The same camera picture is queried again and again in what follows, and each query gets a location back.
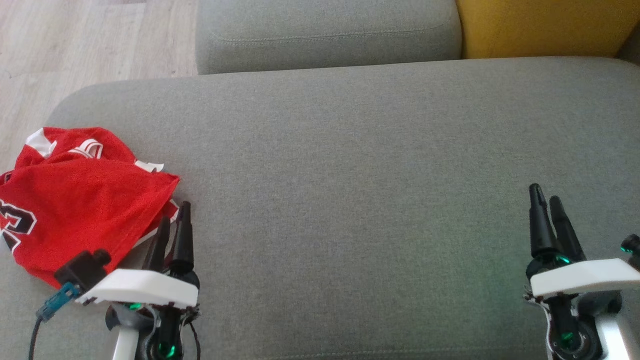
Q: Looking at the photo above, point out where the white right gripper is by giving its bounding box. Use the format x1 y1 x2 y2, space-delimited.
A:
525 183 640 360

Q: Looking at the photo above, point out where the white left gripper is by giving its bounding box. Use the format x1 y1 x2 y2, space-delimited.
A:
75 201 201 360

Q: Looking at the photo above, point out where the red basketball jersey number 23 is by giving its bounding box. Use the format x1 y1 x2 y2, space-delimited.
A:
0 159 181 289

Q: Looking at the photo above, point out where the large grey sofa chaise seat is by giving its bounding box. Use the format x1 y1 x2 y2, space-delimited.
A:
0 56 640 360

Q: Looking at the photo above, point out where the large yellow sofa backrest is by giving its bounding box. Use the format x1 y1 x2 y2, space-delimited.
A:
456 0 640 60

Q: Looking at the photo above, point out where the grey sofa seat cushion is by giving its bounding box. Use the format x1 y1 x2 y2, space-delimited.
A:
196 0 463 76

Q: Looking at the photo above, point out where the black cable with teal connector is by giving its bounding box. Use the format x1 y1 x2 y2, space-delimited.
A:
27 282 82 360

